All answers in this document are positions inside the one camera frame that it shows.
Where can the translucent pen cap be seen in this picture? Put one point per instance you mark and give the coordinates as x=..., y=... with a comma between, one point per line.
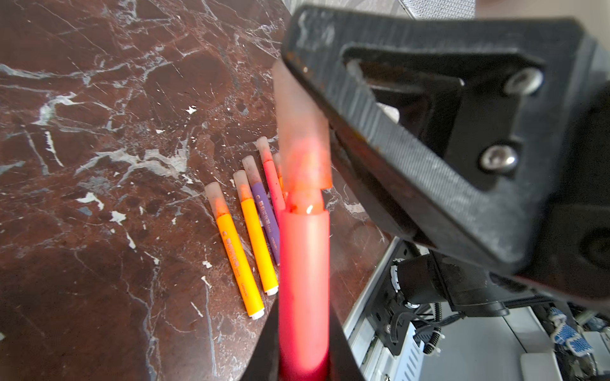
x=304, y=141

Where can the aluminium front rail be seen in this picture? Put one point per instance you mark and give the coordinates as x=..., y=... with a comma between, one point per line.
x=383, y=352

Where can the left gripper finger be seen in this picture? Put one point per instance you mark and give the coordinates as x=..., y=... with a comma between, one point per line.
x=486, y=141

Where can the white wire mesh basket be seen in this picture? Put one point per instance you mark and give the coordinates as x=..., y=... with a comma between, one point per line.
x=440, y=9

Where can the orange highlighter pen group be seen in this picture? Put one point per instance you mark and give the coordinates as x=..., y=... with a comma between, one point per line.
x=231, y=241

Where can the purple highlighter pen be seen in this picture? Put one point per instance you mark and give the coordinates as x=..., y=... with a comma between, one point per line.
x=264, y=207

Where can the pink highlighter pen group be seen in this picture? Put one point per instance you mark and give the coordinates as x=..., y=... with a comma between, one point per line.
x=304, y=287

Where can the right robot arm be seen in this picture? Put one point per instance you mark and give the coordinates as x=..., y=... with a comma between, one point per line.
x=472, y=292

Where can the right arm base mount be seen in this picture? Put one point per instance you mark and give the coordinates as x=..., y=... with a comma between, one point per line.
x=406, y=287

